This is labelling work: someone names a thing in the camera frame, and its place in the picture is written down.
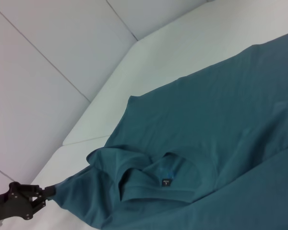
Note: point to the blue t-shirt with FREE print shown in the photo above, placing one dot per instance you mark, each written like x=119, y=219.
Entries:
x=206, y=131

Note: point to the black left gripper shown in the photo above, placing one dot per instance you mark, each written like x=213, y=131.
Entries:
x=14, y=198

